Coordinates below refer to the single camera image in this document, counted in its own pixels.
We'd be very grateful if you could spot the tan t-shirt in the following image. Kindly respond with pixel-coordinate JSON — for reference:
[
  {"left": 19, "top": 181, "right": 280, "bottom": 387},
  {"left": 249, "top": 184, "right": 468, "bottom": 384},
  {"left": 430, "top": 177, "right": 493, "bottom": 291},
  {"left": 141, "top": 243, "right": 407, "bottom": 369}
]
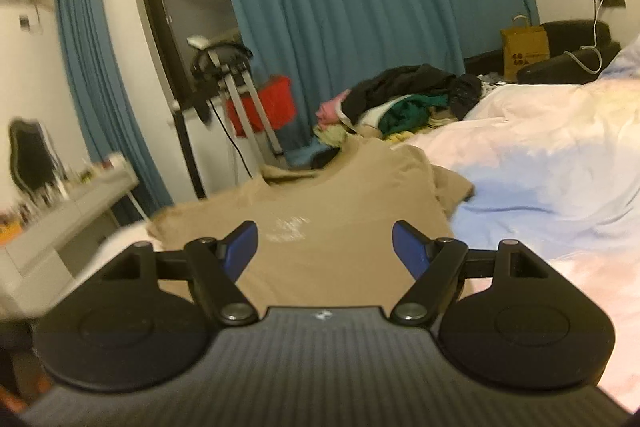
[{"left": 149, "top": 138, "right": 474, "bottom": 313}]

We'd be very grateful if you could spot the green garment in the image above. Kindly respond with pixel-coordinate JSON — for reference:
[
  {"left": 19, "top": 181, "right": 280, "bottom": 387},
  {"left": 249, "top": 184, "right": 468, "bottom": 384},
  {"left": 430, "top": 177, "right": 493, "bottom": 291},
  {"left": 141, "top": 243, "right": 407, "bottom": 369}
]
[{"left": 378, "top": 95, "right": 449, "bottom": 138}]

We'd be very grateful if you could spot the white dressing table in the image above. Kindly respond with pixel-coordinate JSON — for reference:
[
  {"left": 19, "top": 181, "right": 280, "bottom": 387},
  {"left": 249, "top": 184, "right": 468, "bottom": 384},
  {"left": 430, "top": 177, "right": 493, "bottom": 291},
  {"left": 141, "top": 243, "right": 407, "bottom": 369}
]
[{"left": 1, "top": 156, "right": 139, "bottom": 319}]

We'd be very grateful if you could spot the narrow teal curtain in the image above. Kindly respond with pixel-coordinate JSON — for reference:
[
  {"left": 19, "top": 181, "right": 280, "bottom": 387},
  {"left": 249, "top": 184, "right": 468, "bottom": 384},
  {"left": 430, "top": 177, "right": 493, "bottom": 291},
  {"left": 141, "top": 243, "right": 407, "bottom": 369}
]
[{"left": 54, "top": 0, "right": 172, "bottom": 214}]

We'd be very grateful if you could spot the yellow garment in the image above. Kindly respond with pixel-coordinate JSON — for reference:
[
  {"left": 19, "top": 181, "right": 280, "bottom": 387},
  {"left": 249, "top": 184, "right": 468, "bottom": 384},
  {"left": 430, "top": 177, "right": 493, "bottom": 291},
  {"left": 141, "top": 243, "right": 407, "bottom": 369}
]
[{"left": 314, "top": 124, "right": 414, "bottom": 148}]

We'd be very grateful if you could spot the black garment on pile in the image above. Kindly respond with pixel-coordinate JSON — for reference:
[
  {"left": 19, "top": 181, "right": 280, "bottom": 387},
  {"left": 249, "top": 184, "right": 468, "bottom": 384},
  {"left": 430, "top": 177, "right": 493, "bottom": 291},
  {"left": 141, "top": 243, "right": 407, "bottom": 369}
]
[{"left": 341, "top": 63, "right": 483, "bottom": 124}]

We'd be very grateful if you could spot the red basket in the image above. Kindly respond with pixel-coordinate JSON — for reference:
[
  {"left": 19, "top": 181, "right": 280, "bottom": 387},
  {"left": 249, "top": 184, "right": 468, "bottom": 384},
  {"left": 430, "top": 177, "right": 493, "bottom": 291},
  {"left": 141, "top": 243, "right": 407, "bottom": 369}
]
[{"left": 241, "top": 75, "right": 297, "bottom": 132}]

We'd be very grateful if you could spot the pink garment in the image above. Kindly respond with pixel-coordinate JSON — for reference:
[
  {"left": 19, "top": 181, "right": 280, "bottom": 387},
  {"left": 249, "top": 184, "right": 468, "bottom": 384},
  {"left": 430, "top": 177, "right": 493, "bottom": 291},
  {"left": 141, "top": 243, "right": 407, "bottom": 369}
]
[{"left": 316, "top": 89, "right": 350, "bottom": 129}]

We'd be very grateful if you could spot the black framed mirror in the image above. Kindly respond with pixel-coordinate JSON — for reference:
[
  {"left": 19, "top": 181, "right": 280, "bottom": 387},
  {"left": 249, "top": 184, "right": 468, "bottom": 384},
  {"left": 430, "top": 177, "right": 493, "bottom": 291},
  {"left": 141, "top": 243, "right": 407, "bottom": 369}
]
[{"left": 8, "top": 117, "right": 62, "bottom": 202}]

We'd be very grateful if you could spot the yellow paper bag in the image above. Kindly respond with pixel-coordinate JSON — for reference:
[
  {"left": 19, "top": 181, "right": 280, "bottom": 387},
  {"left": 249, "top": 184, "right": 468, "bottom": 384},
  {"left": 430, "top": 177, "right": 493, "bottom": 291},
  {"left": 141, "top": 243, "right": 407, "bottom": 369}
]
[{"left": 500, "top": 14, "right": 550, "bottom": 82}]

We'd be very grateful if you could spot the black sofa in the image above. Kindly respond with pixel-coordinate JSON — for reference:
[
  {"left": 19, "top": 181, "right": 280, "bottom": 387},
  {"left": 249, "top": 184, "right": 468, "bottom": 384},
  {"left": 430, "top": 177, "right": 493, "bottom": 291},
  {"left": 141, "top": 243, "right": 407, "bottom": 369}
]
[{"left": 463, "top": 18, "right": 623, "bottom": 86}]

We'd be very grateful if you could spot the white charging cable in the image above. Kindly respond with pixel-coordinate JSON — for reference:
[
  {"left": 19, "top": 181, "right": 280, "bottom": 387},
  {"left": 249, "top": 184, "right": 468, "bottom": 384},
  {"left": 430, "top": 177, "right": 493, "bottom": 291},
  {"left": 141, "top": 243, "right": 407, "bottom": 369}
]
[{"left": 563, "top": 0, "right": 622, "bottom": 76}]

